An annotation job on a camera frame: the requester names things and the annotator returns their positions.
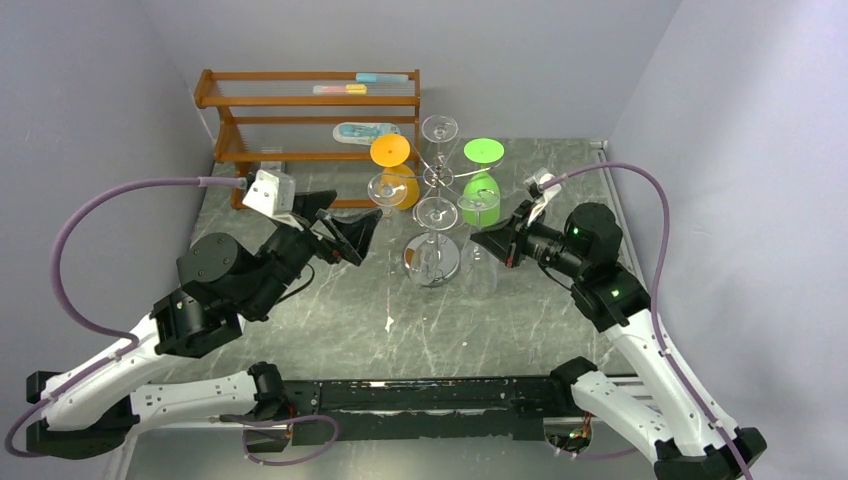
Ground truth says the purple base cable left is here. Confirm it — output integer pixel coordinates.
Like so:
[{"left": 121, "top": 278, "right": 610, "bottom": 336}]
[{"left": 218, "top": 410, "right": 342, "bottom": 468}]

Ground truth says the pink yellow case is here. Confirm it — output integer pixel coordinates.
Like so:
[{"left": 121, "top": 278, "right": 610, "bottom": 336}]
[{"left": 312, "top": 83, "right": 368, "bottom": 95}]

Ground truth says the blue toothbrush package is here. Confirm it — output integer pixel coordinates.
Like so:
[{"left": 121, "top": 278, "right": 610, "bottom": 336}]
[{"left": 332, "top": 122, "right": 400, "bottom": 146}]

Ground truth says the clear wine glass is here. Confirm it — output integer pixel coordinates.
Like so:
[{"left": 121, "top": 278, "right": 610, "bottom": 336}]
[
  {"left": 406, "top": 197, "right": 460, "bottom": 288},
  {"left": 458, "top": 189, "right": 500, "bottom": 299},
  {"left": 420, "top": 114, "right": 459, "bottom": 171},
  {"left": 367, "top": 172, "right": 409, "bottom": 219}
]

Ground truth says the clear wine glass front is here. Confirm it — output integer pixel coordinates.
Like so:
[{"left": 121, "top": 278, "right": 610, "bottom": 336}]
[{"left": 420, "top": 114, "right": 459, "bottom": 171}]

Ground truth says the orange wooden shelf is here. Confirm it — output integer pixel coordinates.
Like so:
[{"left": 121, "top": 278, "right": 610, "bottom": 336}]
[{"left": 194, "top": 69, "right": 422, "bottom": 208}]

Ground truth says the blue case top shelf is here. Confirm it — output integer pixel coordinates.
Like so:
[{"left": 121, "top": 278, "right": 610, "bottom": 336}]
[{"left": 355, "top": 72, "right": 410, "bottom": 84}]

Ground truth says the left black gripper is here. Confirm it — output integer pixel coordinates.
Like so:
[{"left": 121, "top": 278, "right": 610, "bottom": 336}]
[{"left": 249, "top": 191, "right": 386, "bottom": 320}]

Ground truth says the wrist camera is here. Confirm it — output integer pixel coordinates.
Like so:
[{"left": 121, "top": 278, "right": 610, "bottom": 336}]
[
  {"left": 524, "top": 168, "right": 562, "bottom": 224},
  {"left": 242, "top": 169, "right": 296, "bottom": 219}
]

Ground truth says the green plastic wine glass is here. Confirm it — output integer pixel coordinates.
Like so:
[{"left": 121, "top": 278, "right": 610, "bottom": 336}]
[{"left": 458, "top": 138, "right": 505, "bottom": 228}]

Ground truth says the chrome wine glass rack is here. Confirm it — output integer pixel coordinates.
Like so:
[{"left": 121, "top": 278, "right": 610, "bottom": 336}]
[{"left": 368, "top": 138, "right": 505, "bottom": 288}]

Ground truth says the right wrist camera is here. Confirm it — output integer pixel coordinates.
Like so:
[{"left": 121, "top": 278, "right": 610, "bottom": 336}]
[{"left": 524, "top": 168, "right": 562, "bottom": 224}]

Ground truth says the small white box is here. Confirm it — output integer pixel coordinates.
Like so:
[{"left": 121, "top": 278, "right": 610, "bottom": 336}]
[{"left": 260, "top": 161, "right": 286, "bottom": 174}]

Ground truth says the black base frame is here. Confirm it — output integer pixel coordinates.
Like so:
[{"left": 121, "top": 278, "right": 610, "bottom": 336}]
[{"left": 244, "top": 357, "right": 597, "bottom": 453}]

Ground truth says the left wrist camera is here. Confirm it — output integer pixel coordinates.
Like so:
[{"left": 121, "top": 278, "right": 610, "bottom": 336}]
[{"left": 242, "top": 169, "right": 296, "bottom": 219}]

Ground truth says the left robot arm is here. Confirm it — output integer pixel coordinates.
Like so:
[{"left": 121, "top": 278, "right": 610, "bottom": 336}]
[{"left": 25, "top": 190, "right": 382, "bottom": 460}]

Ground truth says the orange plastic wine glass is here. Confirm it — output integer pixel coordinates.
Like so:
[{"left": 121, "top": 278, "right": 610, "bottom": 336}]
[{"left": 370, "top": 134, "right": 420, "bottom": 211}]

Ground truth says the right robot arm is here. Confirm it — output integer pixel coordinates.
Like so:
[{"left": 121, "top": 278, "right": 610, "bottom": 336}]
[{"left": 470, "top": 201, "right": 767, "bottom": 479}]

